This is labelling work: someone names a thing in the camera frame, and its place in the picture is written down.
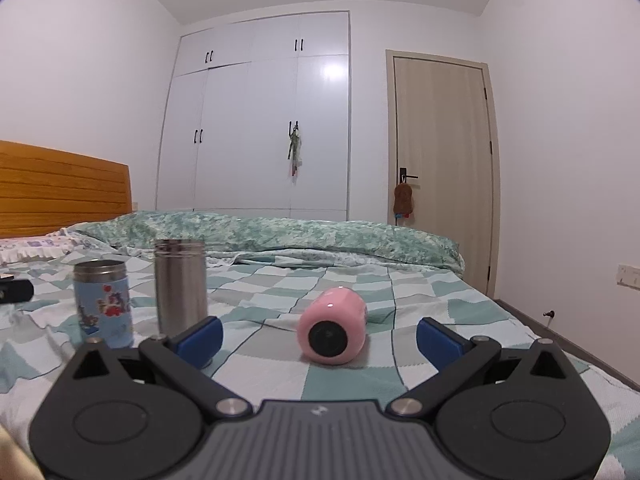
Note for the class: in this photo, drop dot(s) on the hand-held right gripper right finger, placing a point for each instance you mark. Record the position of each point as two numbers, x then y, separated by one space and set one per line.
440 345

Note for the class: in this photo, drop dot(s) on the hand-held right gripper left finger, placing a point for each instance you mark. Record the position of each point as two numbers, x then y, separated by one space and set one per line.
201 341

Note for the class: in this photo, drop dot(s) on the pink cup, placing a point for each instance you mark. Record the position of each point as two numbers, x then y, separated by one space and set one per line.
332 325

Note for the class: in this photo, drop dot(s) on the stainless steel cup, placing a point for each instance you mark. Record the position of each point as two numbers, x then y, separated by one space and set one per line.
181 287

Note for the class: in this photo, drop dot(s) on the blue cartoon print cup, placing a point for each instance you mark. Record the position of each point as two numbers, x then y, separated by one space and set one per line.
104 305

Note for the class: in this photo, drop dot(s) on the checked green white bedsheet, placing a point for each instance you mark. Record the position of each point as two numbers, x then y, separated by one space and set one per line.
300 290

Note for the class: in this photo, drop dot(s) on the green floral quilt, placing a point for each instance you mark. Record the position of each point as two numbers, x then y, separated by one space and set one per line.
280 235

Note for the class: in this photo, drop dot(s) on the brown plush hanging toy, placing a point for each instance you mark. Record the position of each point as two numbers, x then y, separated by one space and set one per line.
403 200

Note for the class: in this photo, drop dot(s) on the beige wooden door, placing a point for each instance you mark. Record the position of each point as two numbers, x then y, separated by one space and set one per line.
442 160

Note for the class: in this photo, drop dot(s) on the floral pillow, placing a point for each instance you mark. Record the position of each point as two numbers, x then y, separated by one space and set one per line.
35 247

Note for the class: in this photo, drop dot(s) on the black cylindrical object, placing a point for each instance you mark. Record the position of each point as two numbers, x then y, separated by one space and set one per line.
16 292

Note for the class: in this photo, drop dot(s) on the wooden headboard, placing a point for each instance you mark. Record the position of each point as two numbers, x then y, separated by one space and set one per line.
60 190

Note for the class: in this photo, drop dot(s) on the green hanging ornament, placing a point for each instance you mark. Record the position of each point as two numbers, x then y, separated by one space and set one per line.
295 150

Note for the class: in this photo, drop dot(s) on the white wardrobe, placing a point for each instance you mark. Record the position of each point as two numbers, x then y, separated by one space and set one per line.
250 125

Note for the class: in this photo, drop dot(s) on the wall socket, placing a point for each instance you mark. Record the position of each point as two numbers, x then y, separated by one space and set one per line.
629 276

